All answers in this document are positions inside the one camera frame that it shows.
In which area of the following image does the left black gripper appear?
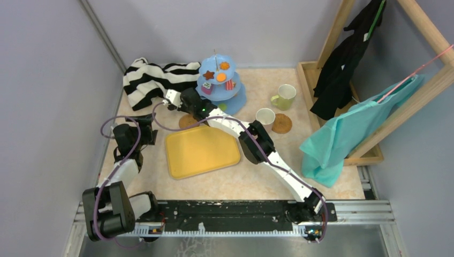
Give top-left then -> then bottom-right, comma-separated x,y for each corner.
125,112 -> 157,150

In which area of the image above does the woven round coaster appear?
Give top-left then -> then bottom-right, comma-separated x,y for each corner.
271,114 -> 293,134
178,114 -> 200,129

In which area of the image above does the purple triangular cake slice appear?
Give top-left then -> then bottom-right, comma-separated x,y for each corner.
201,82 -> 214,95

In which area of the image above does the brown star cookie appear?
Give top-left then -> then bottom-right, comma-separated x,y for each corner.
202,70 -> 215,80

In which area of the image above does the green macaron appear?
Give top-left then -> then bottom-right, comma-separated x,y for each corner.
218,103 -> 227,111

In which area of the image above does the blue three-tier cake stand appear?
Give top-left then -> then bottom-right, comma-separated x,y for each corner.
196,53 -> 247,115

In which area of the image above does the red striped cake slice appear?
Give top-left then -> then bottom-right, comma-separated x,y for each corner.
225,79 -> 236,90

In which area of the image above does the orange flower cookie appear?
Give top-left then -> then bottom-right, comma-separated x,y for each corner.
219,62 -> 230,70

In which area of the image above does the yellow plastic tray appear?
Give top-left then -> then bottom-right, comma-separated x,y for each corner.
165,126 -> 241,179

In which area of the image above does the pink mug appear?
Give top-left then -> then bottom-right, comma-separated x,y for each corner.
255,108 -> 276,126

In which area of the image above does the green mug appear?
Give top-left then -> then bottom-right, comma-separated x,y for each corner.
270,84 -> 297,111

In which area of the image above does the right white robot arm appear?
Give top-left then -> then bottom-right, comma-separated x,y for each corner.
165,88 -> 327,221

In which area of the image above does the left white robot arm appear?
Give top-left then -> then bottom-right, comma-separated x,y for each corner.
82,114 -> 161,241

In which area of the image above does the black white striped cloth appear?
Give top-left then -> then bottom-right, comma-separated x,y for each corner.
123,57 -> 201,111

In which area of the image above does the black hanging garment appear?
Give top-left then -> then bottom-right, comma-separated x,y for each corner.
311,1 -> 387,120

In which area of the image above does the teal hanging shirt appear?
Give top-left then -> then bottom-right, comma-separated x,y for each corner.
300,74 -> 426,187

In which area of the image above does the pink clothes hanger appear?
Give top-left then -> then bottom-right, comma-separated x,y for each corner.
375,44 -> 453,103

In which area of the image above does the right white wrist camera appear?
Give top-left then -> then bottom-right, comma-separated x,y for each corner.
164,89 -> 181,109

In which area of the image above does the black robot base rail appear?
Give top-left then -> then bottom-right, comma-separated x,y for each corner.
128,200 -> 338,241

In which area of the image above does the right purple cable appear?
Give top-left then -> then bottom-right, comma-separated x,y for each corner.
152,101 -> 330,243

